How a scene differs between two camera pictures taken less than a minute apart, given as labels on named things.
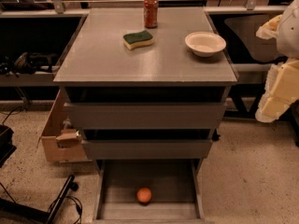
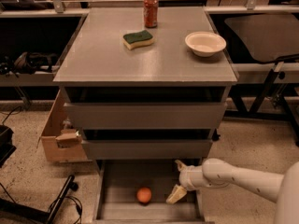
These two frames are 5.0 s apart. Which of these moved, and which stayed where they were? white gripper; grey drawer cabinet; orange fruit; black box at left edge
Moved: white gripper
Stayed: black box at left edge; orange fruit; grey drawer cabinet
